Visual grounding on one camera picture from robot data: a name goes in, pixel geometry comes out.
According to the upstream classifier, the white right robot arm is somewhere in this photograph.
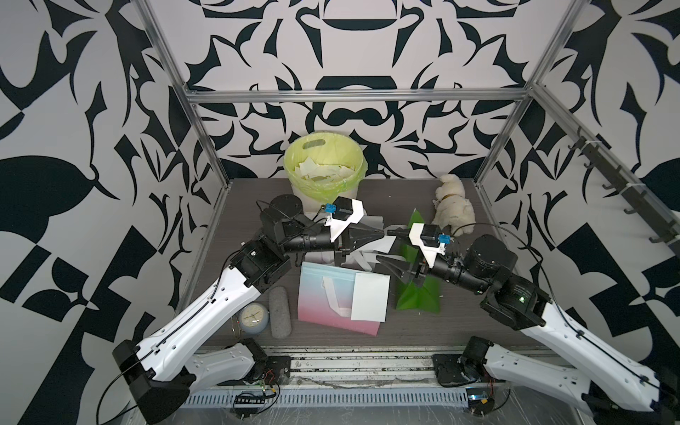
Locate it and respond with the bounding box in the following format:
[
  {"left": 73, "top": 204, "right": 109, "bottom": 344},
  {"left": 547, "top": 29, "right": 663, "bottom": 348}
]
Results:
[{"left": 378, "top": 223, "right": 679, "bottom": 424}]

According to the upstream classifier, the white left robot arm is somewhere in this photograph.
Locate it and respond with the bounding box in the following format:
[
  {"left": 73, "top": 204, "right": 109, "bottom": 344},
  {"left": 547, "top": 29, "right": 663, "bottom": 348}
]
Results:
[{"left": 113, "top": 194, "right": 385, "bottom": 424}]

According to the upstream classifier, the white gift bag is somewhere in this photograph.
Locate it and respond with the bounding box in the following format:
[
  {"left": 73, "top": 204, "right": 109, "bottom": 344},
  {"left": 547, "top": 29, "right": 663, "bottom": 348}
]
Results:
[{"left": 304, "top": 237, "right": 404, "bottom": 272}]

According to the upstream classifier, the green gift bag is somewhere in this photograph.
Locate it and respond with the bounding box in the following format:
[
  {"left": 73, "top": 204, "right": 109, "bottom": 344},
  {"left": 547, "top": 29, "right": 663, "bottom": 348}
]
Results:
[{"left": 396, "top": 209, "right": 441, "bottom": 313}]

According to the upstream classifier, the pink and teal gift bag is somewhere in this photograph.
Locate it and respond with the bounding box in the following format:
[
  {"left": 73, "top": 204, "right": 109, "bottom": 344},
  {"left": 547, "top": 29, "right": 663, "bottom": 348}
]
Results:
[{"left": 297, "top": 262, "right": 383, "bottom": 336}]

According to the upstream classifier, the white trash bin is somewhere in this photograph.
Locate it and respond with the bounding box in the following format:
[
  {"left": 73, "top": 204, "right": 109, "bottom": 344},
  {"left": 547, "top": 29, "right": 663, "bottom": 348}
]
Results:
[{"left": 290, "top": 179, "right": 359, "bottom": 214}]

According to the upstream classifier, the white plush dog toy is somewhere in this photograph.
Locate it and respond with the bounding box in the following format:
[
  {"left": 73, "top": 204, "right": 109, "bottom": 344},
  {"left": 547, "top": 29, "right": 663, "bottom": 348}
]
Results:
[{"left": 432, "top": 175, "right": 476, "bottom": 237}]

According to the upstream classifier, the shredded paper in bin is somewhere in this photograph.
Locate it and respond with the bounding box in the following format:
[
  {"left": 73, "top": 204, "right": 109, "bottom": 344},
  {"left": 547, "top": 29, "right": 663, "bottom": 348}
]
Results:
[{"left": 294, "top": 157, "right": 355, "bottom": 183}]

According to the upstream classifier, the grey oval case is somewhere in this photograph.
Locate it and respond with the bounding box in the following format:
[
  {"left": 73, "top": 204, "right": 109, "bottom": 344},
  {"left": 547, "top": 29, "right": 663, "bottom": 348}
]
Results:
[{"left": 268, "top": 286, "right": 292, "bottom": 339}]

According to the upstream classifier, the small round alarm clock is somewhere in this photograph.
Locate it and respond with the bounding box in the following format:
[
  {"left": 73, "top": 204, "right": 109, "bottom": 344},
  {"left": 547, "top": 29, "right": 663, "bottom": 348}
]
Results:
[{"left": 237, "top": 302, "right": 269, "bottom": 336}]

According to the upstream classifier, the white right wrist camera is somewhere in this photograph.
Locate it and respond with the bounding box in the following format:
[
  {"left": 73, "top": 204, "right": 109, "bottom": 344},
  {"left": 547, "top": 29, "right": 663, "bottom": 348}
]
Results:
[{"left": 408, "top": 223, "right": 452, "bottom": 268}]

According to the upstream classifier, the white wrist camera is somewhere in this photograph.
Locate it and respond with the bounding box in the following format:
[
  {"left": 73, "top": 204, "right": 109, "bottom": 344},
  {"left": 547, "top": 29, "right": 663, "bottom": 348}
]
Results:
[
  {"left": 323, "top": 197, "right": 365, "bottom": 242},
  {"left": 408, "top": 223, "right": 452, "bottom": 268}
]

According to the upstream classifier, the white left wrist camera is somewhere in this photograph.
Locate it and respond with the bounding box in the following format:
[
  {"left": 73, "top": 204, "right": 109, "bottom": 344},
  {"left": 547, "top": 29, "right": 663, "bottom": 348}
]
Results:
[{"left": 323, "top": 197, "right": 365, "bottom": 242}]

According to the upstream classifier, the black wall hook rail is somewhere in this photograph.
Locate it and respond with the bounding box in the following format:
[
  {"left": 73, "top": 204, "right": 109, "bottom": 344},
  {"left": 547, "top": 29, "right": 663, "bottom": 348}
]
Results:
[{"left": 568, "top": 127, "right": 679, "bottom": 257}]

